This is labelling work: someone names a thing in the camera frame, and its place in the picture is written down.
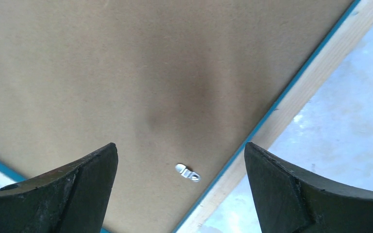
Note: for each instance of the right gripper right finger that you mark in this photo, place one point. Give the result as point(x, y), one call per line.
point(291, 199)

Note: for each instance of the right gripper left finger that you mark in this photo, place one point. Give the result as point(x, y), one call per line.
point(69, 199)

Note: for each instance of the brown backing board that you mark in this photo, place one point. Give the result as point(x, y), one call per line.
point(141, 80)

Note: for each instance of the wooden picture frame blue edge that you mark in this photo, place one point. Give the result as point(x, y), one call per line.
point(302, 93)

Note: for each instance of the small metal turn clip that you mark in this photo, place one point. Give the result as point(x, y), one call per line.
point(185, 172)

